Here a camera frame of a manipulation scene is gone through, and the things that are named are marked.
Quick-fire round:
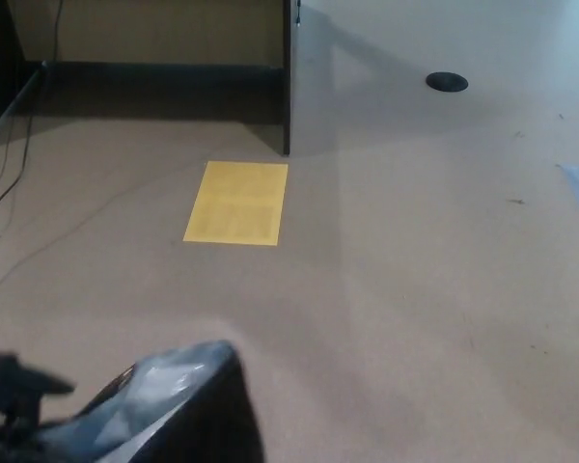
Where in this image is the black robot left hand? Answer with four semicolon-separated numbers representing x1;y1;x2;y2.
0;353;77;463

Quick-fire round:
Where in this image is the black printed plastic bag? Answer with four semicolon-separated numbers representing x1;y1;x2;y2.
26;339;264;463

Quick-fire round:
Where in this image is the yellow paper sheet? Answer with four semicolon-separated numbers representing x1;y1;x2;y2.
182;160;290;248

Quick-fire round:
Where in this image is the black round floor disc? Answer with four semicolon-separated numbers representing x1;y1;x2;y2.
425;71;470;93

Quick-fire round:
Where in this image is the thin grey floor cable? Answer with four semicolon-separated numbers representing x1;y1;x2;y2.
0;163;208;301

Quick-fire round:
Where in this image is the thin black cable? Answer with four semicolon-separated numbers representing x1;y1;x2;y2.
0;108;15;206

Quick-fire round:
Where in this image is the thick black cable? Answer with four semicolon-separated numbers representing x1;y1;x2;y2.
0;0;65;224

